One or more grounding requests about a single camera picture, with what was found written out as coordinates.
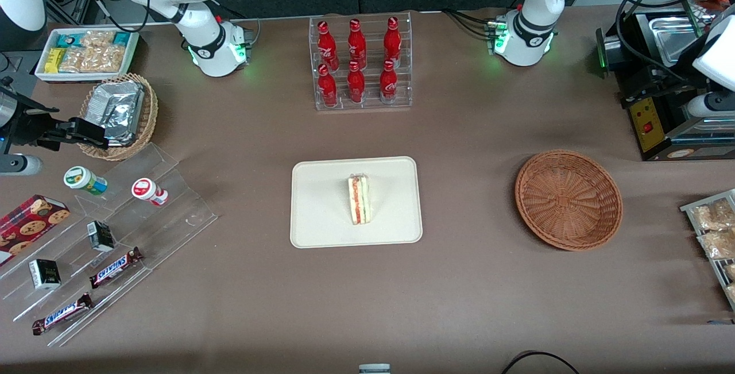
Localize cream plastic tray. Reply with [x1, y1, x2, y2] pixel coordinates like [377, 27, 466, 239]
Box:
[290, 156, 424, 249]

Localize black food warmer cabinet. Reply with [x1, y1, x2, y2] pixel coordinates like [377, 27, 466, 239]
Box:
[595, 0, 735, 162]

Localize silver foil pack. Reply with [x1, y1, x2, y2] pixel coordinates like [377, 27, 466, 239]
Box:
[102, 107, 140, 146]
[87, 81, 144, 126]

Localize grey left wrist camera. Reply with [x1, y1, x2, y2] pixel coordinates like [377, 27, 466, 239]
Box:
[686, 91, 735, 119]

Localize brown Snickers bar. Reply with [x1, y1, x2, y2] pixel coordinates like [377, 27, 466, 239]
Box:
[32, 292, 94, 336]
[89, 246, 144, 289]

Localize black left base cables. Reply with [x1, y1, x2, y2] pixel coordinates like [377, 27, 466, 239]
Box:
[442, 9, 498, 39]

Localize grey wire tray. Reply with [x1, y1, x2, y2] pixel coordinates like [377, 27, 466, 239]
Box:
[680, 189, 735, 311]

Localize brown round wicker basket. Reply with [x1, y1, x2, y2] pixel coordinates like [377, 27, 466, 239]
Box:
[514, 150, 624, 252]

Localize white rectangular snack tray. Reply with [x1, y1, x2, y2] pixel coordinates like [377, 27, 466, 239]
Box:
[34, 28, 140, 83]

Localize steel warmer pan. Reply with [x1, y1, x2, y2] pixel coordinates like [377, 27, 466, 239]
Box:
[651, 15, 700, 68]

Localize black floor cable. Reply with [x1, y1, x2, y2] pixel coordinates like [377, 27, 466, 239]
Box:
[501, 350, 581, 374]

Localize triangular sandwich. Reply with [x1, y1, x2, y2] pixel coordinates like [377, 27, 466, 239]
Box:
[347, 173, 372, 226]

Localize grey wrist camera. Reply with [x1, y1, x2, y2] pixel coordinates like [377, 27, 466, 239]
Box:
[686, 91, 735, 119]
[0, 154, 44, 177]

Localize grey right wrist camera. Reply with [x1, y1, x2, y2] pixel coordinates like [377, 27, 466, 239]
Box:
[0, 154, 44, 177]

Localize light tan wicker basket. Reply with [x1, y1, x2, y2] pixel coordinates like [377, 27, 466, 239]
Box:
[79, 73, 159, 161]

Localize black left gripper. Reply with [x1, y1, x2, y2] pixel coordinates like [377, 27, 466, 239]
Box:
[621, 65, 699, 112]

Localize yellow snack pack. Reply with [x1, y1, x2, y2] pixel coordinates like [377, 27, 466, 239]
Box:
[45, 48, 67, 74]

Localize clear acrylic stepped stand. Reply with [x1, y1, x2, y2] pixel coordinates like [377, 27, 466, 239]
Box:
[0, 143, 219, 347]

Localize red cola bottle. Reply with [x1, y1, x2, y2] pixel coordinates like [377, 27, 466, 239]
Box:
[383, 16, 403, 67]
[347, 61, 366, 103]
[318, 64, 338, 107]
[380, 59, 399, 102]
[347, 18, 368, 70]
[317, 20, 339, 71]

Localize red-lid yogurt cup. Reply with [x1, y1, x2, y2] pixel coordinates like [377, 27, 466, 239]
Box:
[131, 178, 169, 207]

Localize clear nut snack pack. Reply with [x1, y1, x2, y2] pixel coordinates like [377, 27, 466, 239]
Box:
[80, 30, 115, 48]
[82, 45, 126, 74]
[59, 48, 87, 73]

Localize small black drink carton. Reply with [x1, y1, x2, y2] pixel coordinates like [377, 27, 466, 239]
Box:
[87, 221, 115, 252]
[29, 259, 61, 290]

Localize red tartan cookie box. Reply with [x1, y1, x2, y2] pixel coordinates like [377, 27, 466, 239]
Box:
[0, 194, 71, 265]

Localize clear acrylic bottle rack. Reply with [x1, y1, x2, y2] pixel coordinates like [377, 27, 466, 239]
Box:
[309, 12, 413, 111]

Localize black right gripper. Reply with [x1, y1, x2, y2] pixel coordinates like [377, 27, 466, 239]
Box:
[5, 92, 110, 151]

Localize green-lid yogurt cup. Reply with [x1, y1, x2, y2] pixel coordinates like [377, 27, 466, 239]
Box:
[63, 165, 108, 196]

